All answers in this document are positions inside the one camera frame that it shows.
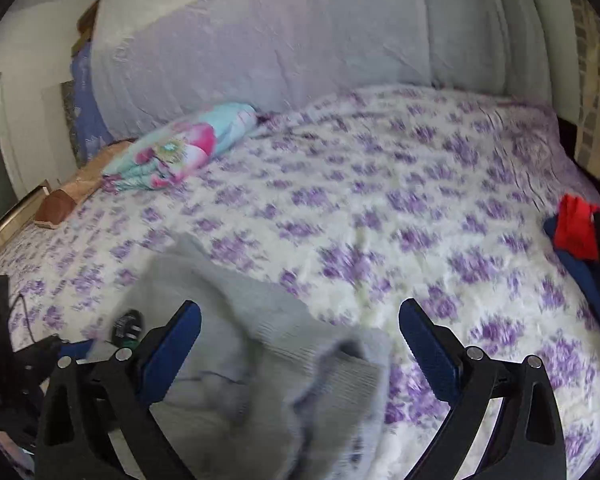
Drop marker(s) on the red garment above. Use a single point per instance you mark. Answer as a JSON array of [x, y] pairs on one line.
[[575, 228]]

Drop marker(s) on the folded turquoise floral blanket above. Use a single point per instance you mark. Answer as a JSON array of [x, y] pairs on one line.
[[175, 151]]

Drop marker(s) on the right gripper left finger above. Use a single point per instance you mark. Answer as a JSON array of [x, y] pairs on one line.
[[85, 401]]

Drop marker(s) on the grey sweatpants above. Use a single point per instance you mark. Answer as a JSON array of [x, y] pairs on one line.
[[267, 391]]

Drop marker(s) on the blue patterned cloth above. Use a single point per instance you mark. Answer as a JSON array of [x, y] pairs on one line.
[[90, 134]]

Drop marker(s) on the purple floral bedspread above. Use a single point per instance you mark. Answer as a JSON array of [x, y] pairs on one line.
[[354, 204]]

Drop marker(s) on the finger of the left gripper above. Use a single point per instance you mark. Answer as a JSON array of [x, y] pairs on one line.
[[76, 350]]

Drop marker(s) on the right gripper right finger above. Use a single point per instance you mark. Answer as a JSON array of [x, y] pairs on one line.
[[526, 441]]

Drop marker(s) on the white lace headboard cover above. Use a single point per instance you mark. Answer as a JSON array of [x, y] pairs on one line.
[[156, 60]]

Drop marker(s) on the blue garment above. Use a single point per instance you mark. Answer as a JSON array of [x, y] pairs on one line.
[[585, 275]]

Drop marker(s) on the brown checkered curtain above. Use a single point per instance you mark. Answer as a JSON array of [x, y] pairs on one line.
[[587, 27]]

